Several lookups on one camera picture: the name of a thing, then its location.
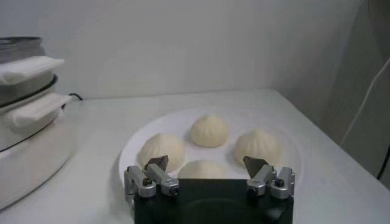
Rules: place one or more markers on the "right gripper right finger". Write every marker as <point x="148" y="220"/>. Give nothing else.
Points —
<point x="262" y="176"/>

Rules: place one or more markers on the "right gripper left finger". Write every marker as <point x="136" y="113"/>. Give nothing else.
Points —
<point x="158" y="175"/>

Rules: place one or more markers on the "white steamed baozi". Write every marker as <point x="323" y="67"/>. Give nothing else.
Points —
<point x="166" y="146"/>
<point x="201" y="170"/>
<point x="257" y="144"/>
<point x="209" y="131"/>

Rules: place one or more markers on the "white electric steamer pot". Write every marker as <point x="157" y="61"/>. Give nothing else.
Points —
<point x="30" y="158"/>

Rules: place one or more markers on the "white round plate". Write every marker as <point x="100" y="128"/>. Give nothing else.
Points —
<point x="179" y="124"/>

